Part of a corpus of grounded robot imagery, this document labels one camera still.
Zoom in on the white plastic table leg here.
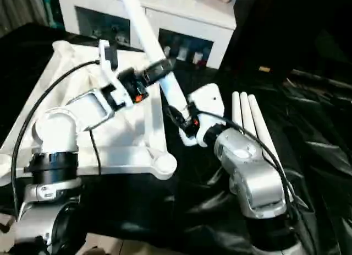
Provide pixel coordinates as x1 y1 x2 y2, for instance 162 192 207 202
119 0 193 115
232 91 244 126
247 94 278 164
239 91 258 137

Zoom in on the white plastic table top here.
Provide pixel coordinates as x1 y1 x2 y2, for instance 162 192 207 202
0 40 178 187

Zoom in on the white cabinet with glass doors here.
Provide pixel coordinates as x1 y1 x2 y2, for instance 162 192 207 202
56 0 237 70

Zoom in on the black shiny mat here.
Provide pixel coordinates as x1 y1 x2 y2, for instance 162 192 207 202
0 22 352 255

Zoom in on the dark brown cabinet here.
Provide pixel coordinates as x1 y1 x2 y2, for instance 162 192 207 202
228 0 352 71

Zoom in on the grey curtain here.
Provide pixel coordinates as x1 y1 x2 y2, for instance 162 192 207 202
0 0 60 37

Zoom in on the short thin black cable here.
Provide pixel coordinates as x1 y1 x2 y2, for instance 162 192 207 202
89 129 102 176

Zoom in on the right arm thick black cable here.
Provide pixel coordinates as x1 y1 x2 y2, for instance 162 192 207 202
196 108 303 255

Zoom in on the arm thick black cable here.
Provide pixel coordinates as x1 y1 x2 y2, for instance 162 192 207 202
196 108 303 255
10 61 101 220

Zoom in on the left arm thick black cable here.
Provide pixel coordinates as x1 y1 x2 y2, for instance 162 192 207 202
10 61 101 220

